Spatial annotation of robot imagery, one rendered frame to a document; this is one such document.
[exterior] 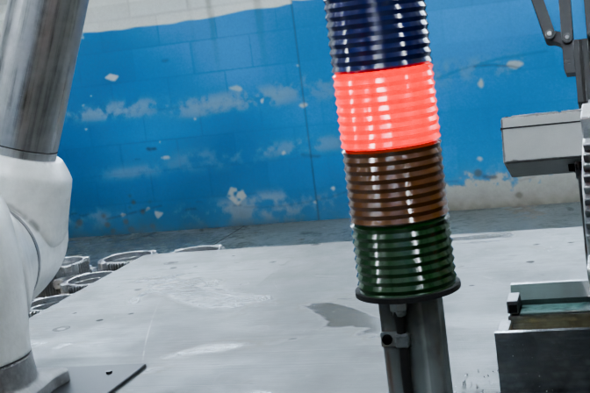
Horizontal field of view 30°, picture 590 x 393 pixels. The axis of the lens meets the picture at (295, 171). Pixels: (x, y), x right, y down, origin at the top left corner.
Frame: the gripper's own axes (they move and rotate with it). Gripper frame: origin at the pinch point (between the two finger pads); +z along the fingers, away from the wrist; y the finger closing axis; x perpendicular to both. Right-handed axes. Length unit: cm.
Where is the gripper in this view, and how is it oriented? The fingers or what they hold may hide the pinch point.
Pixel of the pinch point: (583, 75)
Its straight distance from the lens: 120.3
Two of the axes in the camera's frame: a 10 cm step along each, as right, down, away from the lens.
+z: 0.2, 9.7, -2.3
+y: 9.5, -0.9, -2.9
